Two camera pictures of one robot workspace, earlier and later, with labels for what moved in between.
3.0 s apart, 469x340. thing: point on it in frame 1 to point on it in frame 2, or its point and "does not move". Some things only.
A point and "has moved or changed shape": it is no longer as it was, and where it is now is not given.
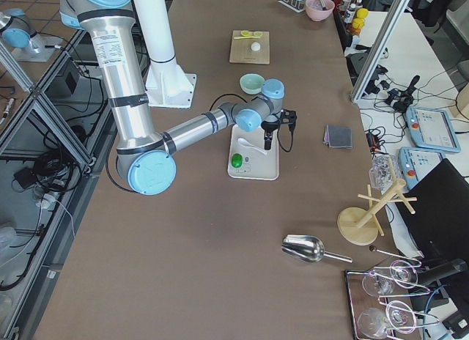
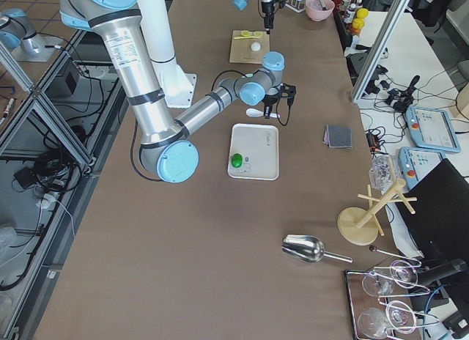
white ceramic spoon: x=244 y=142 has moved or changed shape
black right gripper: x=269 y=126 to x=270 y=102
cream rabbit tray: x=256 y=165 does not move
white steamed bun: x=255 y=46 does not move
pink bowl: x=314 y=10 does not move
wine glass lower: x=374 y=323 does not move
